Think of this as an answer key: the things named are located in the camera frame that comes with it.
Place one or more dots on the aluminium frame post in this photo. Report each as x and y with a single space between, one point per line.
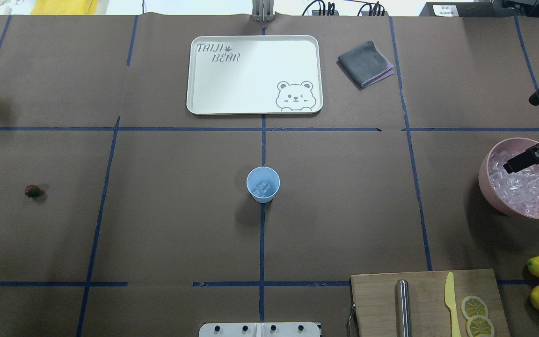
263 10

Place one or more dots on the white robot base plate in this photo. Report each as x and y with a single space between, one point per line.
261 329

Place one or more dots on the white bear serving tray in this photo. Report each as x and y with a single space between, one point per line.
243 75

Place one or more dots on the yellow cloth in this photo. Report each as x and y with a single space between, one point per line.
64 7

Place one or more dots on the folded grey purple cloth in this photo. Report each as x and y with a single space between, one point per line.
365 64

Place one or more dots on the pile of clear ice cubes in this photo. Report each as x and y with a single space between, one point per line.
520 190

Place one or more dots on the light blue paper cup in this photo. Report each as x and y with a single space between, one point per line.
263 173

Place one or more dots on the black box with label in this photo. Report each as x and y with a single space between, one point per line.
488 8

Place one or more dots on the black cable connector block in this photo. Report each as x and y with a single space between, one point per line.
320 8
371 9

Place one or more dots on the pink bowl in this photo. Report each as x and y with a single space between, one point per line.
487 188

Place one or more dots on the red strawberry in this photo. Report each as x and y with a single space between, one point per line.
32 191

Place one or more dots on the bamboo cutting board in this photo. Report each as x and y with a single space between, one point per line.
375 299

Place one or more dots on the yellow plastic knife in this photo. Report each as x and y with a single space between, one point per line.
450 302

